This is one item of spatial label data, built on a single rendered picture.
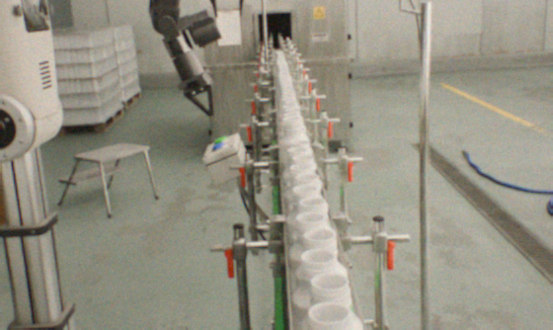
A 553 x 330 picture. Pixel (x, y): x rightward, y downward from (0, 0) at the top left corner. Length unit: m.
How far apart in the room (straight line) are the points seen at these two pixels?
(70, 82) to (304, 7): 3.15
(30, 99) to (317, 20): 4.30
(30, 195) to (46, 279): 0.21
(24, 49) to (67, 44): 6.02
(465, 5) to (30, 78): 10.49
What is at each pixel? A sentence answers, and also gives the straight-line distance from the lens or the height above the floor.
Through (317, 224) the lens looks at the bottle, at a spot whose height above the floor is 1.16.
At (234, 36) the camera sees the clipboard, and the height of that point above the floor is 1.14.
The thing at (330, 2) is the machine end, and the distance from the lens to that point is 5.55.
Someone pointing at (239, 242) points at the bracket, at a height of 1.09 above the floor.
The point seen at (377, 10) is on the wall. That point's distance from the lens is 11.21.
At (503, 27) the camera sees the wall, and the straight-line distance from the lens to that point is 11.80.
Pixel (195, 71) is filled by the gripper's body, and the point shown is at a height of 1.28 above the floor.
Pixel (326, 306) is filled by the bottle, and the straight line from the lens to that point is 0.56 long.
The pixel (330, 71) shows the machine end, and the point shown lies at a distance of 5.59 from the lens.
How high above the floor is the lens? 1.43
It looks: 13 degrees down
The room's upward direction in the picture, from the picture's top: 3 degrees counter-clockwise
